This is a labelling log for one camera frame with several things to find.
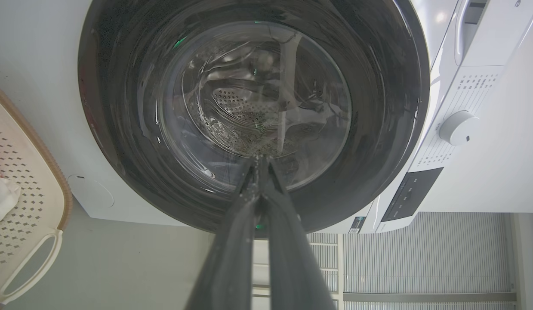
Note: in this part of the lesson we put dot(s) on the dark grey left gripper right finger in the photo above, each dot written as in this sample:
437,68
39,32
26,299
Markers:
292,258

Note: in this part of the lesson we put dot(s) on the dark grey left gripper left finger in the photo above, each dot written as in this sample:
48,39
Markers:
227,258

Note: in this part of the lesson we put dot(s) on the beige perforated laundry basket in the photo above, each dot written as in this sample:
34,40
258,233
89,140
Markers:
21,189

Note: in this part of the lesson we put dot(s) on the grey ribbed cabinet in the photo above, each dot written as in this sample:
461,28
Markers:
421,262

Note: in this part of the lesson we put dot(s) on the black display control panel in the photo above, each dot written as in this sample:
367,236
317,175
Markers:
411,193

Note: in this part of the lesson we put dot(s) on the round white filter cover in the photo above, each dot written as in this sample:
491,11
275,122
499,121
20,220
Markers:
90,192

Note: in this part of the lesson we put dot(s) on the round black washing machine door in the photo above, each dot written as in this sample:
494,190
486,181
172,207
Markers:
253,107

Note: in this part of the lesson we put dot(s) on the white round control dial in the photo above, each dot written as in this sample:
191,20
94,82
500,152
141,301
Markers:
458,128

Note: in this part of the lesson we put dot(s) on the white cloth with red trim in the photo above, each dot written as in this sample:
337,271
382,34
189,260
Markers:
1,200

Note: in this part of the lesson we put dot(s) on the white washing machine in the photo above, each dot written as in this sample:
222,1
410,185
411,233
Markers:
472,107

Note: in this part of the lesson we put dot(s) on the white detergent drawer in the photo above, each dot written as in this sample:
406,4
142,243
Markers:
485,30

